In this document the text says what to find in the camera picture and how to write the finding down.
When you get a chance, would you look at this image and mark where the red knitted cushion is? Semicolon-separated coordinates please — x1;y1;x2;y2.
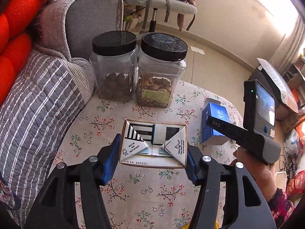
0;0;48;105

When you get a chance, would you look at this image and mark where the beige curtain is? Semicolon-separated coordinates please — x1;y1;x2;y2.
269;14;305;77

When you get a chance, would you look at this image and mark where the blue and white bag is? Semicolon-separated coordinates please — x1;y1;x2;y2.
283;129;305;153

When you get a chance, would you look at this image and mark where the clear jar with green label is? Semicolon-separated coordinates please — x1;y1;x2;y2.
135;32;189;107

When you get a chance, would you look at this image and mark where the grey office chair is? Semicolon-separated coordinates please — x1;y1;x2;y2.
125;0;198;32

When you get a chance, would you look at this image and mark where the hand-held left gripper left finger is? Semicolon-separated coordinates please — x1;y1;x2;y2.
24;134;122;229

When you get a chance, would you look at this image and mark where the large blue cardboard box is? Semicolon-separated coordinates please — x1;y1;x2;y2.
201;98;235;146

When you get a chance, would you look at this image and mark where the person's right hand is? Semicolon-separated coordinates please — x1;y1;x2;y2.
229;147;277;202

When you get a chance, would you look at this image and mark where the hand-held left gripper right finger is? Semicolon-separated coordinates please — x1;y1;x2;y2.
186;145;277;229

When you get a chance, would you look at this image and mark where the grey sofa backrest cushion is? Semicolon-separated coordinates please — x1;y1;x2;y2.
36;0;124;62

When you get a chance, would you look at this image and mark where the yellow snack packet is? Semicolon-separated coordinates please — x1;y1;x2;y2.
183;219;220;229

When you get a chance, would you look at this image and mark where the grey striped sofa quilt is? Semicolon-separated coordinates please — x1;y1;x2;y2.
0;50;96;220

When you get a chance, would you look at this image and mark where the patterned cloth cover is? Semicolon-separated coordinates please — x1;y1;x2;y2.
257;58;299;114

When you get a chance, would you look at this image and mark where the black cable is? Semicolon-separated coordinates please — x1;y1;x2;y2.
280;148;297;173

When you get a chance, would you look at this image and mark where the clear jar with dark nuts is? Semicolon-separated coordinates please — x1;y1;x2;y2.
89;31;138;101

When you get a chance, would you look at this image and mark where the milk carton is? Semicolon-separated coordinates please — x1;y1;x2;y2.
119;118;187;169

